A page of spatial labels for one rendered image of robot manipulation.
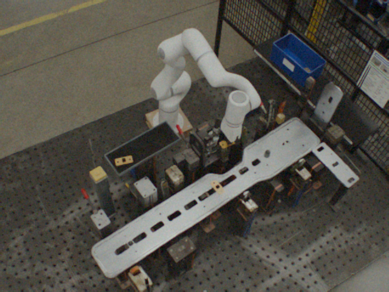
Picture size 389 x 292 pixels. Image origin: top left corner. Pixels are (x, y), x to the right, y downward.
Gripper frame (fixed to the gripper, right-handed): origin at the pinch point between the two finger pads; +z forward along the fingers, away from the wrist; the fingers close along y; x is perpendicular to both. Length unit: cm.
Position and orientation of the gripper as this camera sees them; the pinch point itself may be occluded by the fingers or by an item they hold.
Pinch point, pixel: (228, 139)
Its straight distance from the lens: 208.9
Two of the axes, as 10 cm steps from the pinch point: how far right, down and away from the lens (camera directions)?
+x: 8.6, -4.0, 3.2
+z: -0.7, 5.3, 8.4
